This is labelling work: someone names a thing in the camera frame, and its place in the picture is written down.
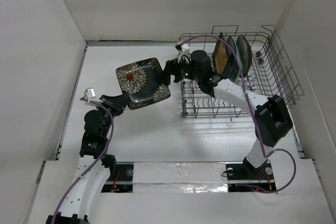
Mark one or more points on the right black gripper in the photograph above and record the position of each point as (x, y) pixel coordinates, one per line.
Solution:
(171, 67)

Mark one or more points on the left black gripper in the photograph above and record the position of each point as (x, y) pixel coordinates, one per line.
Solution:
(116, 103)

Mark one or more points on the black floral square plate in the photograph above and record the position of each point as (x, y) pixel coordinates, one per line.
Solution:
(138, 80)

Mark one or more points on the yellow square plate black rim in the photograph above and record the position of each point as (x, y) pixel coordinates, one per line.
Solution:
(220, 56)

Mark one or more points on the teal square plate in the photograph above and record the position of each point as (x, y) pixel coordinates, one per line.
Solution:
(231, 71)

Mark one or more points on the round cream plate brown rim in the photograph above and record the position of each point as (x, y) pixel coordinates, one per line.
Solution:
(246, 54)

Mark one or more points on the pale green rectangular plate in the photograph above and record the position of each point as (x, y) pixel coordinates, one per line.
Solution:
(237, 51)

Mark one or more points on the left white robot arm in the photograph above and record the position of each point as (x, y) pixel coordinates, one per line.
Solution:
(95, 165)

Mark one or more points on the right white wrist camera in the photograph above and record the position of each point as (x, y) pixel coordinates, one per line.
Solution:
(183, 51)

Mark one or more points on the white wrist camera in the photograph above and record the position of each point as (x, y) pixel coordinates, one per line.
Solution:
(183, 51)
(90, 94)

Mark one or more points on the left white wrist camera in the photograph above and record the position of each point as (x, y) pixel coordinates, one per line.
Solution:
(90, 94)

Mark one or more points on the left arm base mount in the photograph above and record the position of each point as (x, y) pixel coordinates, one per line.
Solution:
(121, 181)

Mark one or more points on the grey wire dish rack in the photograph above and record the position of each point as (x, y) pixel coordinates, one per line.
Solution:
(271, 72)

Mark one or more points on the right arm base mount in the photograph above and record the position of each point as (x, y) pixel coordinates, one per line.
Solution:
(241, 178)

